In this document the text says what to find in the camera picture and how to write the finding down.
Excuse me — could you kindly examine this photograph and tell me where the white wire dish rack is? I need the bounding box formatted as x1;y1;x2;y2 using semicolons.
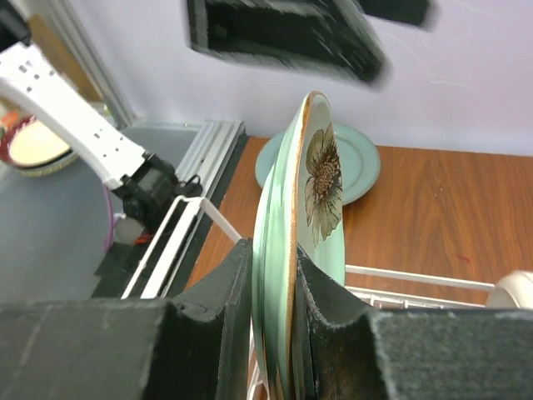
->
120;195;496;400

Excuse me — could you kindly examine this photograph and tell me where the red rimmed round object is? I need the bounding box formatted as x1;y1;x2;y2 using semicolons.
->
1;115;77;178

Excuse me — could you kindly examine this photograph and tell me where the floral plate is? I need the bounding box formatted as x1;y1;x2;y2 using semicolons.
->
252;91;346;399

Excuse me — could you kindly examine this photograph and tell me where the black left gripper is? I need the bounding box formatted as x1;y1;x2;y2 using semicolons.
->
187;0;435;85

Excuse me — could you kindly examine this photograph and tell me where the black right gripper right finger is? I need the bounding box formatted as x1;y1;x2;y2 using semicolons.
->
295;252;532;399

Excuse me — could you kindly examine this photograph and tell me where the cream plate with blue swirl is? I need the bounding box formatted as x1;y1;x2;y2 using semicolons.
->
486;270;533;309

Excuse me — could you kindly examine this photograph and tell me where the plain teal green plate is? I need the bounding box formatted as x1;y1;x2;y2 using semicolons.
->
255;123;381;205

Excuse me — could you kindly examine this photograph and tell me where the aluminium extrusion rail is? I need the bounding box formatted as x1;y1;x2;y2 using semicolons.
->
32;1;247;204

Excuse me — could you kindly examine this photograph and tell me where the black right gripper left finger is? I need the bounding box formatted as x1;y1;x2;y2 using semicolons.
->
1;239;252;399

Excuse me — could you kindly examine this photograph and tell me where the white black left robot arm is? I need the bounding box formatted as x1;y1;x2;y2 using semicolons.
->
1;1;431;231

